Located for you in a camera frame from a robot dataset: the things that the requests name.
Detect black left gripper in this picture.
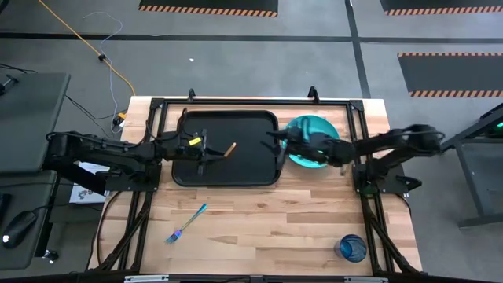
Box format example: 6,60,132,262
169,128,229,176

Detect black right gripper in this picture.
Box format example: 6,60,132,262
266,131,357,171

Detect teal plate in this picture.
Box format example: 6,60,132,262
281,114,341,169

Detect iridescent blue fork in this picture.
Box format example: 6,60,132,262
164,203,208,244

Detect blue translucent cup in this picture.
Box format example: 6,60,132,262
333,233,369,263

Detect black plastic tray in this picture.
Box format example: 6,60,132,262
171,109,282,188

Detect white printed paper sheet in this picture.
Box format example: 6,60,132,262
68,161,112,205

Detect black hazard-striped floor mat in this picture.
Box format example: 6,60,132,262
379,0,503,17
397,52,503,98
138,0,279,18

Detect grey desk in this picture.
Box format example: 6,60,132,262
0,72,72,271

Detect black metal table stand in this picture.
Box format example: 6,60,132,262
431,102,503,229

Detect black computer mouse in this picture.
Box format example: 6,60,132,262
2,210,39,249

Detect black aluminium table frame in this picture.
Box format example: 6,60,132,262
88,86,424,276

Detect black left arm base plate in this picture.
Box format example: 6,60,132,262
104,163,162,193

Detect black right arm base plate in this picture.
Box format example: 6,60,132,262
352,163,422,196

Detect thin white cable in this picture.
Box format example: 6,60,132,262
83,11,123,119

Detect silver metal bracket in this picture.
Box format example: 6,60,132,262
124,274,170,283
343,276,390,283

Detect orange cable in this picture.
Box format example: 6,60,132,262
37,0,137,97

